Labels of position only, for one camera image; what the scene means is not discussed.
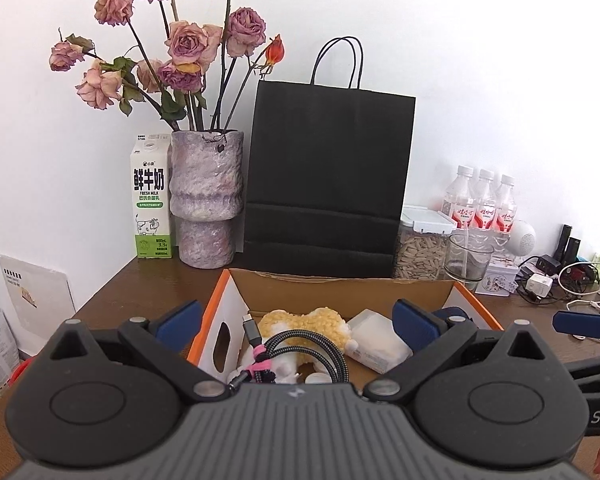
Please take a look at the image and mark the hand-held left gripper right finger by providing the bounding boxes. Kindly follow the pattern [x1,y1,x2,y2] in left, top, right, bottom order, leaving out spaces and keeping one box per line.
[362,298,541,405]

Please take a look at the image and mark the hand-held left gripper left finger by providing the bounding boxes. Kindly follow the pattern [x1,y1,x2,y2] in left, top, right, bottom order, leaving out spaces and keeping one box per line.
[45,300,231,403]

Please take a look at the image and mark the white plastic case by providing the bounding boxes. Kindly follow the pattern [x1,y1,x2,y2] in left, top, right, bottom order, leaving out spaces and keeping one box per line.
[342,308,414,374]

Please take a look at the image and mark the cardboard box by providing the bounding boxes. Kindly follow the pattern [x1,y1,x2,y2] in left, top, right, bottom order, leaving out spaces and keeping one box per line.
[187,268,506,396]

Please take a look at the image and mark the grey braided cable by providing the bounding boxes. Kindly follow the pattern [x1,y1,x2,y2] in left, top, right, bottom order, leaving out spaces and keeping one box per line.
[227,312,353,389]

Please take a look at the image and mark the yellow plush toy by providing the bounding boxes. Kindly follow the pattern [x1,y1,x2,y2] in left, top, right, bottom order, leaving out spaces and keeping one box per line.
[257,307,361,356]

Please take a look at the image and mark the clear container of seeds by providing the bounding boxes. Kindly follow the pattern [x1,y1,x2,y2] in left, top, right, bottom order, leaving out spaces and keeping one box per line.
[392,205,461,281]

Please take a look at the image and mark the white charger plug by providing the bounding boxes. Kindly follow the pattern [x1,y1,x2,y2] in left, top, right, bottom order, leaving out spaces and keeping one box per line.
[524,274,554,299]

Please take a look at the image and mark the black power adapter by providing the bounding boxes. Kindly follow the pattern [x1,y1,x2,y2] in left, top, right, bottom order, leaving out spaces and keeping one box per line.
[535,255,564,276]

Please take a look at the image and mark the clear glass cup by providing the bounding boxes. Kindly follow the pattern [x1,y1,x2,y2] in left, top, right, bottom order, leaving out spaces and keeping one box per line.
[444,232,495,283]

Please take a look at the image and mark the clear glass straw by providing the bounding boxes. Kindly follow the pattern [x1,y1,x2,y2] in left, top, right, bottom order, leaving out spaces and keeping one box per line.
[461,230,474,277]

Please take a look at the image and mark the white printed tin box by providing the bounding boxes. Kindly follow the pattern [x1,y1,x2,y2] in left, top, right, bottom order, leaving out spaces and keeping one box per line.
[475,255,521,297]

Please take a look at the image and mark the white round speaker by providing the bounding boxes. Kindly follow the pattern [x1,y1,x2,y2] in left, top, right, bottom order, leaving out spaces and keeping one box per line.
[505,220,537,256]

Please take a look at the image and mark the white green milk carton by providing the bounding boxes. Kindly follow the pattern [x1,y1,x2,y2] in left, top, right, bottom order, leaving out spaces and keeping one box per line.
[130,133,173,260]

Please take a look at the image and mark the red label water bottle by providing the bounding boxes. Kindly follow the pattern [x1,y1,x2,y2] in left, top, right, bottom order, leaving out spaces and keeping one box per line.
[440,165,476,227]
[495,174,520,233]
[472,169,497,231]

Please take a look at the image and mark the mottled purple vase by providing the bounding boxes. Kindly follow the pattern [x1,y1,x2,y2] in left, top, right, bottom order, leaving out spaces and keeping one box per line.
[170,130,245,268]

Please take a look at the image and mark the black paper bag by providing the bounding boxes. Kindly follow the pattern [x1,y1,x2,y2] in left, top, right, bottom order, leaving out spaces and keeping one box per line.
[242,36,416,279]

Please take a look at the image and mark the dried pink rose bouquet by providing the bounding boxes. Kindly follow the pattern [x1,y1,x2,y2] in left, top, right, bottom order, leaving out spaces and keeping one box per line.
[49,0,286,133]

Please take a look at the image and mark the white cable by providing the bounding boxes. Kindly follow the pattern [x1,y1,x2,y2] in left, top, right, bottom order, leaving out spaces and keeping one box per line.
[567,299,600,317]

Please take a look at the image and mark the chargers and cables cluster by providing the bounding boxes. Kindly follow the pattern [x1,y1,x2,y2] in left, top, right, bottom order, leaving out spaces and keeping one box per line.
[517,255,600,307]

